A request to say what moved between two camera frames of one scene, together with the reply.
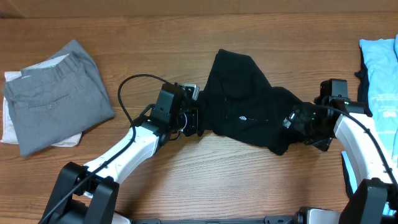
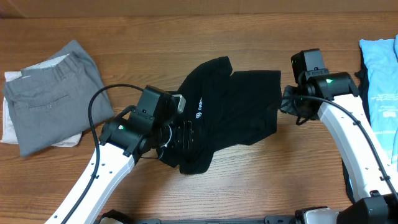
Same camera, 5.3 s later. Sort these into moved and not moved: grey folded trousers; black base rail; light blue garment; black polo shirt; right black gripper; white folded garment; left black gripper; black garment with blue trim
Moved: left black gripper; black polo shirt; right black gripper
Not moved: light blue garment; white folded garment; black base rail; grey folded trousers; black garment with blue trim
